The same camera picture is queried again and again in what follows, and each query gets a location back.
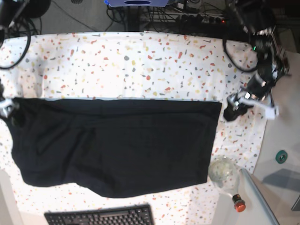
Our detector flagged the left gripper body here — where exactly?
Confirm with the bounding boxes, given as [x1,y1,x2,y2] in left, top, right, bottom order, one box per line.
[224,79,270,121]

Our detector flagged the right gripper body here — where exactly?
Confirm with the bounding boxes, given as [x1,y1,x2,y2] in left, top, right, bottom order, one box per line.
[0,98,20,121]

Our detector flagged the black t-shirt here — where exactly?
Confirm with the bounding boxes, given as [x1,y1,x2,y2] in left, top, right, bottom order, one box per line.
[5,98,222,198]

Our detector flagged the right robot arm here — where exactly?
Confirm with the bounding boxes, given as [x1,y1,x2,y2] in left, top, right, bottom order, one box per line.
[0,0,31,126]

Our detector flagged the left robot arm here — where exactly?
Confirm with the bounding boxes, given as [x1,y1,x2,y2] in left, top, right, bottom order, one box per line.
[222,0,290,121]

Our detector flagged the green tape roll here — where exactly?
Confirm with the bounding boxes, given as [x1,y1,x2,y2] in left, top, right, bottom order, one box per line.
[275,150,288,164]

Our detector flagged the clear plastic bottle orange cap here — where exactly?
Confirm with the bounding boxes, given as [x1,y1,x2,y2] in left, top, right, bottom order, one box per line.
[208,156,246,212]

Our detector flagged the black power strip red light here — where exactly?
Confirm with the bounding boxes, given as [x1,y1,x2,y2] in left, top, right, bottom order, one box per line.
[179,14,226,25]

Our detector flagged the grey laptop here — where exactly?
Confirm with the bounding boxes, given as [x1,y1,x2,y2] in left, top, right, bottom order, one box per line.
[235,170,300,225]

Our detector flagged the terrazzo pattern tablecloth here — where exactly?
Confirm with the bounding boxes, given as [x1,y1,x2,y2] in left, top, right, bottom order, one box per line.
[0,30,278,225]

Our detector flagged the blue box with oval hole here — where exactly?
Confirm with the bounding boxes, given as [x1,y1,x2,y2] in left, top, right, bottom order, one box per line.
[104,0,169,7]

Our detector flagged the black computer keyboard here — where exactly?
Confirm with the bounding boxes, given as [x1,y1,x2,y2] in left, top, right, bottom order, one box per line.
[44,204,155,225]

